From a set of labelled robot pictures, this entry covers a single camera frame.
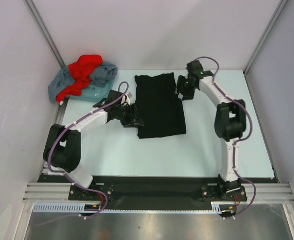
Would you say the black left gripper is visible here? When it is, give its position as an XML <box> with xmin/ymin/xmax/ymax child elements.
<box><xmin>115</xmin><ymin>103</ymin><xmax>144</xmax><ymax>129</ymax></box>

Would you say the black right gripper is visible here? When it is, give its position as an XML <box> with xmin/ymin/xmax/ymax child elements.
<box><xmin>172</xmin><ymin>75</ymin><xmax>196</xmax><ymax>102</ymax></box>

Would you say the black t shirt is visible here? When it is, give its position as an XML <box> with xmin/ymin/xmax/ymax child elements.
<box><xmin>134</xmin><ymin>73</ymin><xmax>186</xmax><ymax>140</ymax></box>

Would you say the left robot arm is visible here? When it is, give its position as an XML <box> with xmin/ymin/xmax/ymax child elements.
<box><xmin>43</xmin><ymin>90</ymin><xmax>144</xmax><ymax>200</ymax></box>

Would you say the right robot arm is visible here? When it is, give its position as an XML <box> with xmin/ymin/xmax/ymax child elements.
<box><xmin>177</xmin><ymin>60</ymin><xmax>246</xmax><ymax>201</ymax></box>

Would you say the grey t shirt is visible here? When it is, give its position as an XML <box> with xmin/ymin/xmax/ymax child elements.
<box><xmin>48</xmin><ymin>62</ymin><xmax>119</xmax><ymax>103</ymax></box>

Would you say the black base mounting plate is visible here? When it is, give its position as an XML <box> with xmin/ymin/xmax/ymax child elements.
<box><xmin>37</xmin><ymin>174</ymin><xmax>279</xmax><ymax>211</ymax></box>

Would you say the red t shirt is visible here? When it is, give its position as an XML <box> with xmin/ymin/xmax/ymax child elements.
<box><xmin>55</xmin><ymin>55</ymin><xmax>103</xmax><ymax>103</ymax></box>

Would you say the grey slotted cable duct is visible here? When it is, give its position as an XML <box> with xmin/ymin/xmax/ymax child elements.
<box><xmin>33</xmin><ymin>203</ymin><xmax>222</xmax><ymax>215</ymax></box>

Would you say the aluminium frame rail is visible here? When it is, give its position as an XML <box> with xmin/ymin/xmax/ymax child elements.
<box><xmin>23</xmin><ymin>183</ymin><xmax>294</xmax><ymax>204</ymax></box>

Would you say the right aluminium corner post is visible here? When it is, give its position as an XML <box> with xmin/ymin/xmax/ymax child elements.
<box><xmin>243</xmin><ymin>0</ymin><xmax>290</xmax><ymax>77</ymax></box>

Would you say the aluminium corner post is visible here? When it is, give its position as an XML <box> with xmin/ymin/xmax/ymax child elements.
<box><xmin>23</xmin><ymin>0</ymin><xmax>65</xmax><ymax>68</ymax></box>
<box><xmin>243</xmin><ymin>0</ymin><xmax>290</xmax><ymax>77</ymax></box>

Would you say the left aluminium corner post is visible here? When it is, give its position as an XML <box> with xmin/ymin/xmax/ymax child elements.
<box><xmin>23</xmin><ymin>0</ymin><xmax>65</xmax><ymax>68</ymax></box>

